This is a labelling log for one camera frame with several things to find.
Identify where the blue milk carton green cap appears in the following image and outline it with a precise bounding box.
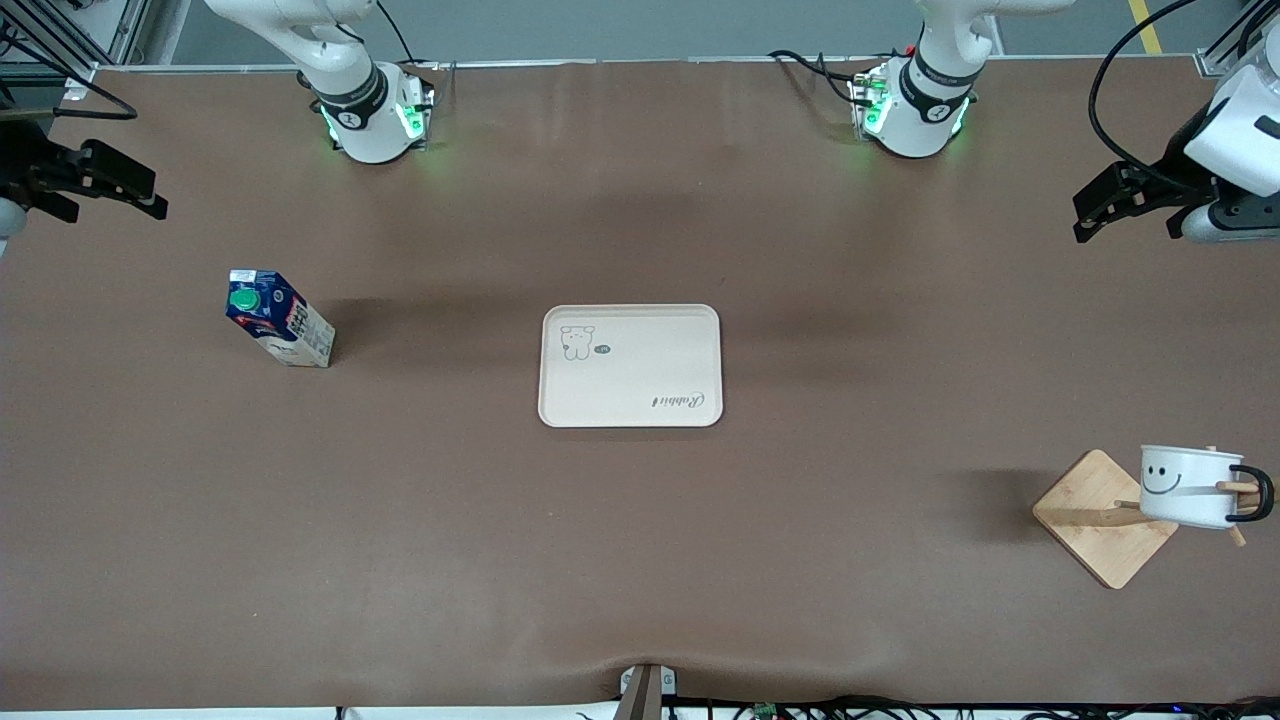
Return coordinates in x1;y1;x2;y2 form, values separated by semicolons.
225;268;337;369

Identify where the white cup black handle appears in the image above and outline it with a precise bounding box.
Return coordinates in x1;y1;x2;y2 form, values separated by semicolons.
1139;444;1277;531

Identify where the wooden cup rack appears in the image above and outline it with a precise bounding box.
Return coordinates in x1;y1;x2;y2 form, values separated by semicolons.
1032;446;1280;590

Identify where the cream plastic tray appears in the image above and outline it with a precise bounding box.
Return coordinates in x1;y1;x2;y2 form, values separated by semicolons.
538;303;723;429

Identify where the brown table cover mat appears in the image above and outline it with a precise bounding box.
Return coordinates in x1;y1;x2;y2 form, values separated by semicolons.
0;56;1280;713

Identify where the metal table clamp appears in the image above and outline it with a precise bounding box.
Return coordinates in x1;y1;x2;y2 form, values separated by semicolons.
618;664;678;720

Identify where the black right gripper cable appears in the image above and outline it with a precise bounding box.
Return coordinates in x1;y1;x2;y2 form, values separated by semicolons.
0;30;139;122

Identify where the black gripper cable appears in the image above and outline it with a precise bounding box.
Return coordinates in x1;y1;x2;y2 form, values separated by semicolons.
1088;0;1201;193
0;30;139;122

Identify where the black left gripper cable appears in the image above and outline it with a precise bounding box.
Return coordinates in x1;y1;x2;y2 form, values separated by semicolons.
1088;0;1201;193

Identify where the aluminium frame profile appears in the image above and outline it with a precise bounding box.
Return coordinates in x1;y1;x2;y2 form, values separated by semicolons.
1195;0;1280;79
0;0;151;103

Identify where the black right arm base cable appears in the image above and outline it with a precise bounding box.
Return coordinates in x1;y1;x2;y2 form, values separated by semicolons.
375;0;441;71

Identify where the black arm base cable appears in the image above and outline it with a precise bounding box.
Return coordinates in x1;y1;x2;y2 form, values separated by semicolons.
375;0;441;71
768;49;881;107

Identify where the black left arm base cable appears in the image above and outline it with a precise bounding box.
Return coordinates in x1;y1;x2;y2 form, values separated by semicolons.
768;49;881;107

